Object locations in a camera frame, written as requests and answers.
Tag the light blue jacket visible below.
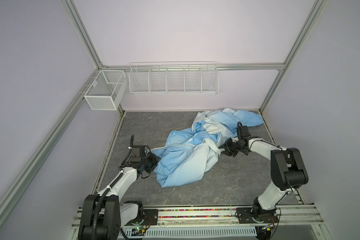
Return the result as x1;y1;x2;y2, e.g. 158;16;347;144
152;109;263;188

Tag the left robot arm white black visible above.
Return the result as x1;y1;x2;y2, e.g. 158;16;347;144
78;135;161;240

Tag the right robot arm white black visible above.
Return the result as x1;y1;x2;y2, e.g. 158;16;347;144
219;122;309;222

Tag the small white mesh basket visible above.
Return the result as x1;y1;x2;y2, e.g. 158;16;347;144
84;70;128;111

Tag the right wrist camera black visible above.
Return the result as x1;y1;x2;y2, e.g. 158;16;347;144
237;125;251;141

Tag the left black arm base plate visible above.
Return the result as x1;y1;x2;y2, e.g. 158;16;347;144
126;209;159;226

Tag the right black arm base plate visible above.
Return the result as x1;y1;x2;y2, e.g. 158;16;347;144
235;207;279;224

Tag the white slotted cable duct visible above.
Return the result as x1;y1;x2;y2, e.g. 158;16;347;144
123;226;257;240

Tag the long white wire basket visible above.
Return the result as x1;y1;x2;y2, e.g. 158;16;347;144
129;62;220;95

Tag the aluminium front rail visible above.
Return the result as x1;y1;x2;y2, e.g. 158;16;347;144
68;204;324;230

